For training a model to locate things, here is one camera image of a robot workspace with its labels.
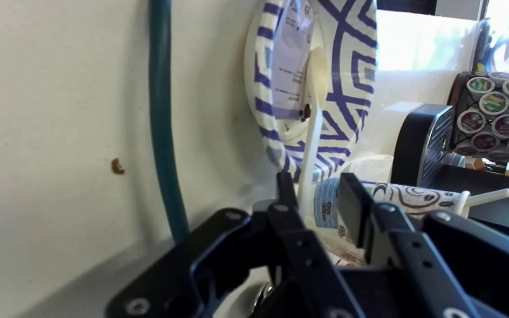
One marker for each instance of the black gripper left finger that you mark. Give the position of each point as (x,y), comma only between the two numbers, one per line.
(195,276)

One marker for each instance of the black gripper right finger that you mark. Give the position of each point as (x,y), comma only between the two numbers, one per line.
(440,266)

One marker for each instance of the white plastic spoon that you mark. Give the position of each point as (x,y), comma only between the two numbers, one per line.
(315,87)

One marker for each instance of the white packet on plate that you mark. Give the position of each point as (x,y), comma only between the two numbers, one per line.
(288,57)

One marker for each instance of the near blue patterned paper plate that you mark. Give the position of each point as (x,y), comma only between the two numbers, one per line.
(350,43)

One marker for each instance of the patterned paper cup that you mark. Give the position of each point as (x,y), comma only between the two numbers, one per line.
(409,199)

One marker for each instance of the Keurig coffee machine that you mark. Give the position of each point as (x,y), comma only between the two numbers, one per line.
(421,156)

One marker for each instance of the K-cup pod carousel rack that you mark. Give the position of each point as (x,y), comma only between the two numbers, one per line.
(481,115)

